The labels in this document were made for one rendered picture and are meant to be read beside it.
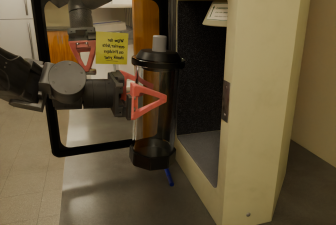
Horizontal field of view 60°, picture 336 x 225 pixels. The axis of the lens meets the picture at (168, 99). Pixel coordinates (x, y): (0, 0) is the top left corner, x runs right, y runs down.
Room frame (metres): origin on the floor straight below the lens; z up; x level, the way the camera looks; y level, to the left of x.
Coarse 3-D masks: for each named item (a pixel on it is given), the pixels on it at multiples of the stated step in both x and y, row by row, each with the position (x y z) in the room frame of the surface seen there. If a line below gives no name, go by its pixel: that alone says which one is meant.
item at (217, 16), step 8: (216, 0) 0.59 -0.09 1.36; (224, 0) 0.57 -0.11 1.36; (216, 8) 0.58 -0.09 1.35; (224, 8) 0.56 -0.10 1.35; (208, 16) 0.59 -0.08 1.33; (216, 16) 0.57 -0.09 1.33; (224, 16) 0.55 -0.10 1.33; (208, 24) 0.58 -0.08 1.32; (216, 24) 0.56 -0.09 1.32; (224, 24) 0.55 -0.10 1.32
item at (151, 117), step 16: (144, 80) 0.54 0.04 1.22; (160, 80) 0.53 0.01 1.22; (176, 80) 0.55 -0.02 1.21; (144, 96) 0.54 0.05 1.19; (176, 96) 0.56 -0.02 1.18; (160, 112) 0.53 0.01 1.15; (176, 112) 0.57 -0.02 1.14; (144, 128) 0.53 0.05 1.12; (160, 128) 0.53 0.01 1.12; (144, 144) 0.53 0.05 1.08; (160, 144) 0.53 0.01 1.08
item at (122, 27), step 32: (64, 0) 0.67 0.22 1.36; (96, 0) 0.69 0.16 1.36; (128, 0) 0.71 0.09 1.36; (64, 32) 0.66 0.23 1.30; (96, 32) 0.69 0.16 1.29; (128, 32) 0.71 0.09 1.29; (96, 64) 0.68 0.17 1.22; (128, 64) 0.71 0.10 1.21; (64, 128) 0.66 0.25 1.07; (96, 128) 0.68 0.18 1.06; (128, 128) 0.71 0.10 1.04
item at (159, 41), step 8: (152, 40) 0.58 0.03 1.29; (160, 40) 0.57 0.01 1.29; (152, 48) 0.57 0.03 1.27; (160, 48) 0.57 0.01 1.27; (136, 56) 0.56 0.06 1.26; (144, 56) 0.55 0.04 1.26; (152, 56) 0.54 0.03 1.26; (160, 56) 0.54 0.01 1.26; (168, 56) 0.55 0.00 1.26; (176, 56) 0.56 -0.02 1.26
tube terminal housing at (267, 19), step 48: (192, 0) 0.73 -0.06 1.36; (240, 0) 0.45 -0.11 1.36; (288, 0) 0.47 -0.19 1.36; (240, 48) 0.45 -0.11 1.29; (288, 48) 0.48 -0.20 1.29; (240, 96) 0.46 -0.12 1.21; (288, 96) 0.49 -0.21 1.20; (240, 144) 0.46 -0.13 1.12; (288, 144) 0.63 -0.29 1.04; (240, 192) 0.46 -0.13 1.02
